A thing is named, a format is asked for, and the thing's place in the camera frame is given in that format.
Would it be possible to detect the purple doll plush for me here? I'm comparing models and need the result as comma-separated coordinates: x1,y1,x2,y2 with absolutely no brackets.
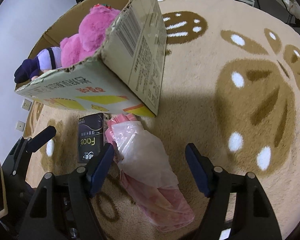
14,47,62,84

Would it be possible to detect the pink bear plush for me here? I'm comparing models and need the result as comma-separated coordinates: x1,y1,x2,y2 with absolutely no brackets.
60,4,120,68

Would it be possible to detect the black Face tissue pack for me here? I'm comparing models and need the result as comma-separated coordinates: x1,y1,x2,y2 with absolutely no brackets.
78,113,104,164

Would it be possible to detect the pink tissue pack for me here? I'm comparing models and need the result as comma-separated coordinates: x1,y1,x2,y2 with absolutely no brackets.
106,114,195,232

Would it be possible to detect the open cardboard box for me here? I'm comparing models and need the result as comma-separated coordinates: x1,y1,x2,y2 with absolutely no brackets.
15,0,167,117

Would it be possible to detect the beige patterned rug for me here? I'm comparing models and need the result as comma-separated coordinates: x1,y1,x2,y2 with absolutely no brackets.
24,0,300,240

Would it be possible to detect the lower wall socket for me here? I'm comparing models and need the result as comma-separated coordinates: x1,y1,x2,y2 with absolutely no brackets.
15,121,25,132

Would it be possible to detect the wall socket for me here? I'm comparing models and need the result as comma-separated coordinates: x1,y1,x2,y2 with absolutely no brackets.
21,99,32,111
15,121,25,132

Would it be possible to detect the upper wall socket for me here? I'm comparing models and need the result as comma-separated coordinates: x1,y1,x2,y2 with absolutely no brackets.
21,99,32,111

